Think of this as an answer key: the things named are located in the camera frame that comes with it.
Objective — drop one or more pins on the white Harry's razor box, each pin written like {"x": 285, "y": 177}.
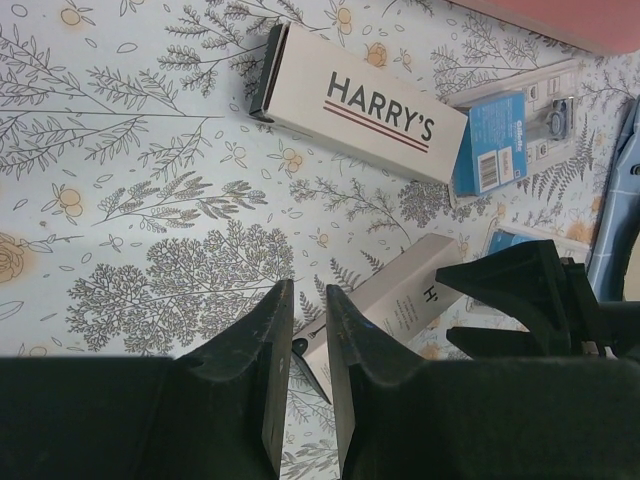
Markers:
{"x": 315, "y": 88}

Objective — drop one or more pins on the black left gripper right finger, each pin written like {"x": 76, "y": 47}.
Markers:
{"x": 400, "y": 416}

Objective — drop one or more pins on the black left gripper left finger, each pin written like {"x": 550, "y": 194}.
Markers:
{"x": 217, "y": 412}

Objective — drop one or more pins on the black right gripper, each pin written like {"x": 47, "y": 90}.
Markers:
{"x": 529, "y": 290}

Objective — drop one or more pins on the blue checkered cloth napkin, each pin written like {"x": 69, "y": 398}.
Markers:
{"x": 619, "y": 220}

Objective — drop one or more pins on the Gillette razor blister pack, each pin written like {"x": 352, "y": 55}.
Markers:
{"x": 517, "y": 127}
{"x": 529, "y": 241}

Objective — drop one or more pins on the pink three-tier wooden shelf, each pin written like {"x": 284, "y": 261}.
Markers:
{"x": 602, "y": 27}

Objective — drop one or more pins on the slim white H razor box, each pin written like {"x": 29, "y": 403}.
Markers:
{"x": 402, "y": 298}

